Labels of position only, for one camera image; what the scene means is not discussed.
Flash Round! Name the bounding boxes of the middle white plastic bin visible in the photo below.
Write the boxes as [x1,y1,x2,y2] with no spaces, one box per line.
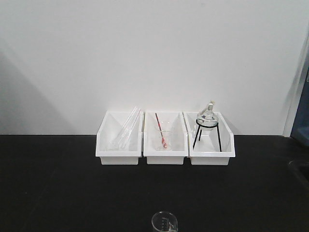
[143,112,189,165]

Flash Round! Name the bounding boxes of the glass alcohol lamp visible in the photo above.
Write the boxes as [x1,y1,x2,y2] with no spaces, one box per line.
[197,101,218,131]

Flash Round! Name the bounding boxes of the right white plastic bin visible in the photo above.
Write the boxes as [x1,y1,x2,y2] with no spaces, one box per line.
[183,112,236,165]

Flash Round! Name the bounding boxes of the red thermometer rod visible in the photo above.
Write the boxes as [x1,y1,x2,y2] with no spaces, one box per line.
[155,113,168,149]

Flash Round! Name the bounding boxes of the small glass beaker in bin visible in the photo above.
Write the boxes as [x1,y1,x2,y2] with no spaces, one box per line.
[154,121,172,151]

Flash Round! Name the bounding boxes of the left white plastic bin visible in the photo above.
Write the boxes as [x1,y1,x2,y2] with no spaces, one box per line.
[96,111,144,165]

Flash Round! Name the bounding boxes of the clear glass tubes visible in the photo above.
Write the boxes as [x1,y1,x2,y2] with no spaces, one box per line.
[108,107,140,150]

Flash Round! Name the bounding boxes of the black wire tripod stand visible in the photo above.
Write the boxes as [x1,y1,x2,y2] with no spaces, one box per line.
[193,119,222,152]

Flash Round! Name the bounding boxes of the clear glass beaker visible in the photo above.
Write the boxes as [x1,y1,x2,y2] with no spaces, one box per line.
[151,211,179,232]

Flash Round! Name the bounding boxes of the white plastic bin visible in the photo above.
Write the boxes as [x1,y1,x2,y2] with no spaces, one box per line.
[143,112,189,165]
[183,112,236,165]
[96,111,144,165]

